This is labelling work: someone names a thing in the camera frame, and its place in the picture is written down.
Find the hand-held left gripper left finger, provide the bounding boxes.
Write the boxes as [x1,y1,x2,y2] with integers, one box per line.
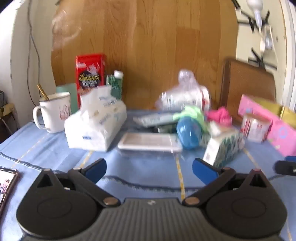
[29,158,121,207]

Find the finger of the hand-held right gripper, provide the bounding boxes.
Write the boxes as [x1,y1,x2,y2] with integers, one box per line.
[275,156,296,176]

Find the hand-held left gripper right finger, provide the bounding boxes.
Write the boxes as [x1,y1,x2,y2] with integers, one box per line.
[182,158,274,207]

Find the small patterned tissue box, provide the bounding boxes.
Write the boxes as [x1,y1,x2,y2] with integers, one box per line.
[203,123,245,168]

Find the pink tin box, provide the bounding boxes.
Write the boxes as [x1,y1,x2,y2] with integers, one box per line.
[238,94,296,157]

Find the blue glasses case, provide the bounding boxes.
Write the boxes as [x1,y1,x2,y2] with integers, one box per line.
[176,116,204,149]

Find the white tissue pack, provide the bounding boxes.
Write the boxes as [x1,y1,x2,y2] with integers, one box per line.
[64,86,127,151]

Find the pink cloth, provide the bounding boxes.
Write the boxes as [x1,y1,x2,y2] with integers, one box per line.
[205,107,233,127]

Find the blue tablecloth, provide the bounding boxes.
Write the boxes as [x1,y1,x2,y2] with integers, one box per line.
[0,109,296,241]

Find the food can with red label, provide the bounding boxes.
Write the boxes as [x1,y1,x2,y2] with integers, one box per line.
[240,113,272,142]

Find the white flat electronic device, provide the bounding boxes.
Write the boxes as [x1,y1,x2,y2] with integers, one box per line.
[118,133,183,153]

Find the green cloth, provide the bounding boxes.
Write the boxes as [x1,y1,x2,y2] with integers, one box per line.
[173,105,206,130]

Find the white mug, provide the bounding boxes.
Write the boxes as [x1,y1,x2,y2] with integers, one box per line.
[33,92,72,133]

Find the plastic bag of paper cups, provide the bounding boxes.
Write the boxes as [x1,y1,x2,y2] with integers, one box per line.
[154,69,212,112]

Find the pale green box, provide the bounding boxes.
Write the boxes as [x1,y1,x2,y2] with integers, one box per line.
[56,84,79,114]

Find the green carton with white cap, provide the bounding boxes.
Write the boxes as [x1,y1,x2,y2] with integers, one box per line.
[106,71,124,100]

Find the smartphone with picture case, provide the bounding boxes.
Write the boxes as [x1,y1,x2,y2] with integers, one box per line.
[0,167,19,209]

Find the gold spoon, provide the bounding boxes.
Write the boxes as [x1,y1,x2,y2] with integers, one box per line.
[37,84,49,101]

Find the woven brown chair back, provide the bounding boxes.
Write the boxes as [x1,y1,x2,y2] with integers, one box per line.
[220,58,277,126]

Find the red snack box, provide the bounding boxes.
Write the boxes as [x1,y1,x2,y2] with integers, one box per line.
[76,54,107,109]

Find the black tape cross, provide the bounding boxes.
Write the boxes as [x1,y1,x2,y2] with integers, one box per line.
[237,10,270,32]
[250,47,278,69]

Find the white framed frosted glass door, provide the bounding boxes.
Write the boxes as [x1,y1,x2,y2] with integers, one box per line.
[279,0,296,109]

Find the white power strip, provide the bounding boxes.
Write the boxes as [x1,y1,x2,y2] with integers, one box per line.
[260,25,274,52]

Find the dark wall cable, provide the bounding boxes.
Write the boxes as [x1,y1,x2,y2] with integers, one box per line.
[26,0,41,116]

